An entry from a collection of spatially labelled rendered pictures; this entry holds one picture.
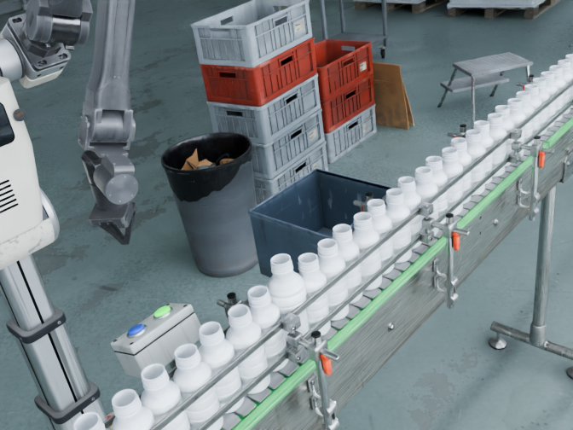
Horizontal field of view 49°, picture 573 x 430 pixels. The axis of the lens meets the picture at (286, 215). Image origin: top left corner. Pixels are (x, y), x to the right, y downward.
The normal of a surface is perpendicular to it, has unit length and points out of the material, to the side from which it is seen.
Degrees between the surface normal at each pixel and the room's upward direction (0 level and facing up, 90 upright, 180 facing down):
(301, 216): 90
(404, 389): 0
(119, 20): 93
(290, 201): 90
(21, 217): 90
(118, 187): 98
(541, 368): 0
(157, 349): 70
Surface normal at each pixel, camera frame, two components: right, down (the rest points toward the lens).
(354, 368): 0.74, 0.23
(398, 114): -0.62, 0.56
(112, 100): 0.58, 0.38
